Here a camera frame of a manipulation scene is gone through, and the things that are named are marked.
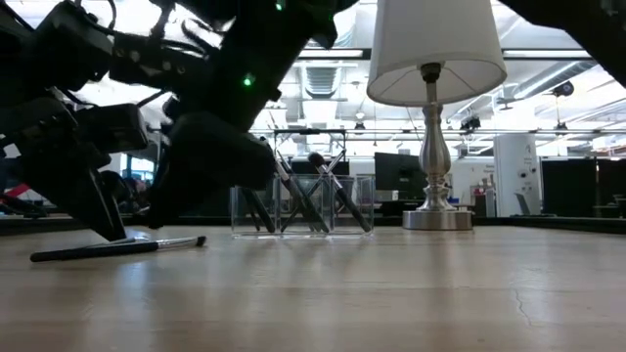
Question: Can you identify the black aluminium rig frame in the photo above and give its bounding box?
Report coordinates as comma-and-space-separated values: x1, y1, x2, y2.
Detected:
0, 213, 626, 237

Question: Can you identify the silver table lamp white shade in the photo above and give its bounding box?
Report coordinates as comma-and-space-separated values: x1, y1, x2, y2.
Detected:
366, 0, 509, 232

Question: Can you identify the black desktop monitor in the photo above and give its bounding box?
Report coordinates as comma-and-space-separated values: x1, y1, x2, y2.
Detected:
374, 152, 427, 201

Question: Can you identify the flat-head black makeup brush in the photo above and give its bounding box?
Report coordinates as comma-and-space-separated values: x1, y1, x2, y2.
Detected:
271, 154, 324, 235

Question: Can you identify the clear acrylic brush organizer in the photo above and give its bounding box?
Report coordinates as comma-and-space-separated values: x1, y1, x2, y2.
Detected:
229, 173, 377, 241

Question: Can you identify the small grey-tip makeup brush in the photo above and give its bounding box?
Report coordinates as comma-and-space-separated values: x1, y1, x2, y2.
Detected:
280, 149, 347, 234

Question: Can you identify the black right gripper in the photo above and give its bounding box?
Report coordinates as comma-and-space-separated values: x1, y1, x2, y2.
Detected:
146, 28, 338, 230

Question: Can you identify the ceiling air vent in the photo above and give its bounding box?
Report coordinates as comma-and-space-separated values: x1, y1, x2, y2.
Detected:
302, 66, 341, 99

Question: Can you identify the white pillar cabinet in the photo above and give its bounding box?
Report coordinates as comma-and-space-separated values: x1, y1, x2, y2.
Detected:
492, 134, 542, 218

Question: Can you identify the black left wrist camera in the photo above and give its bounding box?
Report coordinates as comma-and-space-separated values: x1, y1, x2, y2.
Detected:
72, 102, 150, 154

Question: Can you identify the black partition panel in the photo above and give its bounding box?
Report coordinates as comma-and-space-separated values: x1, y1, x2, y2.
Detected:
540, 158, 626, 220

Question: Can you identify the round-head black makeup brush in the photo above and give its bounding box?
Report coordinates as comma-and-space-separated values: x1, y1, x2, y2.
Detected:
306, 151, 374, 234

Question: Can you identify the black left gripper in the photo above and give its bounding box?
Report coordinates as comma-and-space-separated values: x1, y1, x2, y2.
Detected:
0, 95, 127, 243

